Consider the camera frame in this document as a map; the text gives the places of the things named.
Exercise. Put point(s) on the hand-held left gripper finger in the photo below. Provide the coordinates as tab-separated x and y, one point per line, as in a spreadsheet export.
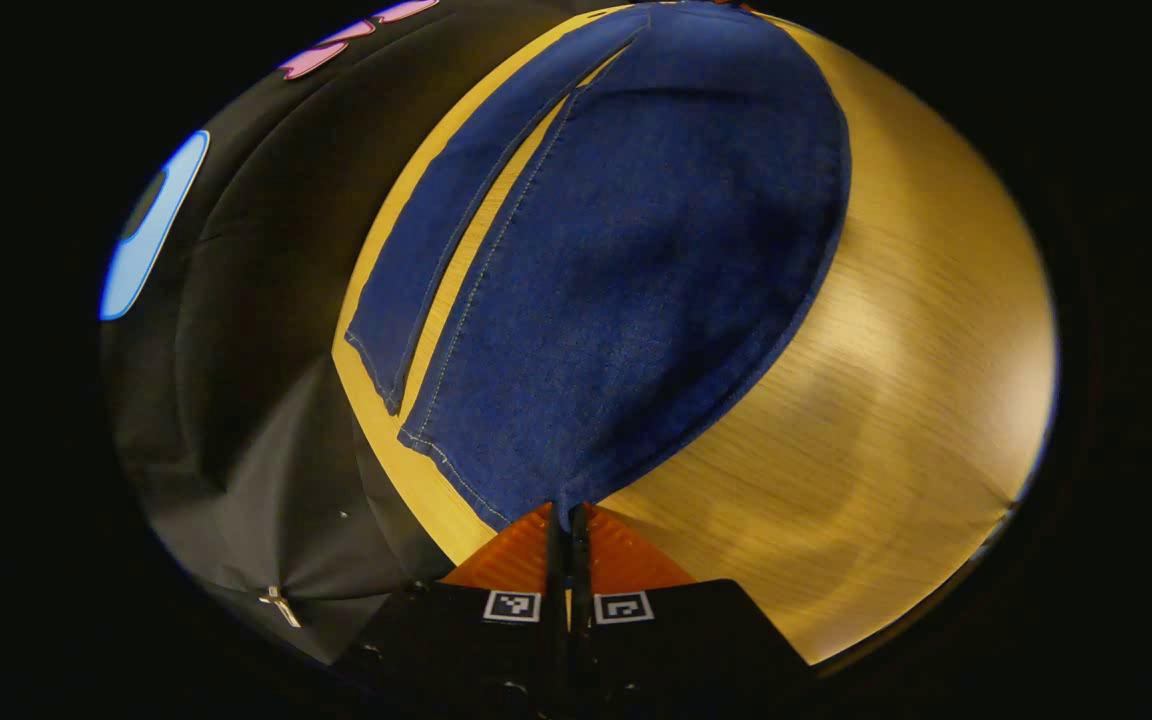
581	600
556	600

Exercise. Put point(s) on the blue denim jeans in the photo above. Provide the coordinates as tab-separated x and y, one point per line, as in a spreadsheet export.
636	280

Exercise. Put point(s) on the small silver backdrop clip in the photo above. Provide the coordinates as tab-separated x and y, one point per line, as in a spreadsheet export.
279	605

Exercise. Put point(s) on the black backdrop cloth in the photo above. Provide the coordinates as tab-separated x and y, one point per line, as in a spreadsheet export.
256	400

